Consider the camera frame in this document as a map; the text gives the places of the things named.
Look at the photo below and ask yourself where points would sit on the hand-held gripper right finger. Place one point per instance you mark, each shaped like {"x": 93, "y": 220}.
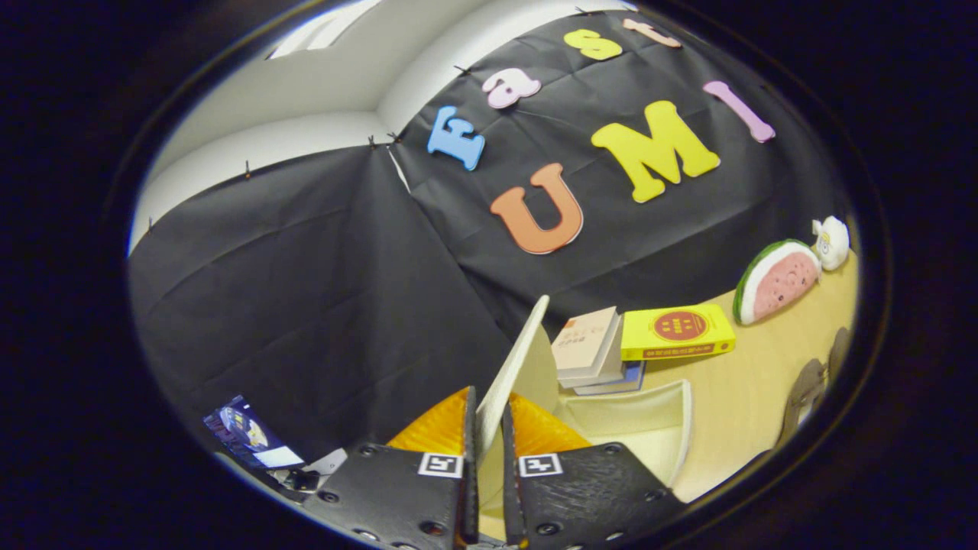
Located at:
{"x": 510, "y": 489}

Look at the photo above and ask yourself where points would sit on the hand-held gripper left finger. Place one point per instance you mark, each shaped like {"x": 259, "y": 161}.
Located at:
{"x": 470, "y": 489}

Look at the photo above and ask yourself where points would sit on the beige fabric storage box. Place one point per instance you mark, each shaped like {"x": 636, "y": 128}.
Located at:
{"x": 634, "y": 412}

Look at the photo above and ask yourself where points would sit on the brown fuzzy shoe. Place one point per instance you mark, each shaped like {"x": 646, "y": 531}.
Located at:
{"x": 839, "y": 351}
{"x": 798, "y": 397}

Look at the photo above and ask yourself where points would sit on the blue book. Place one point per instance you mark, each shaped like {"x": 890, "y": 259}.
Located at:
{"x": 626, "y": 378}

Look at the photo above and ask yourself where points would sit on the beige book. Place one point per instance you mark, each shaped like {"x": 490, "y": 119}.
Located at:
{"x": 584, "y": 340}

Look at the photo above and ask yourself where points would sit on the black backdrop cloth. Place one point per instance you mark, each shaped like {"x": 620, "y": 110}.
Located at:
{"x": 306, "y": 305}

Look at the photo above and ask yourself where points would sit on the yellow book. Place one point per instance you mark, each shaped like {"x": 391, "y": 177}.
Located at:
{"x": 710, "y": 328}

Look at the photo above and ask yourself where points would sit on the watermelon slice plush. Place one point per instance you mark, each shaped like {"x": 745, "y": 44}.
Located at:
{"x": 779, "y": 283}

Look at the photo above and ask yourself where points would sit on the white plush toy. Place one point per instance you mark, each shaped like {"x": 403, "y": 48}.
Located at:
{"x": 833, "y": 243}

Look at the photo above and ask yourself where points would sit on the long ceiling light panel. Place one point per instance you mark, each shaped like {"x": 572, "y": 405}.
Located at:
{"x": 321, "y": 30}

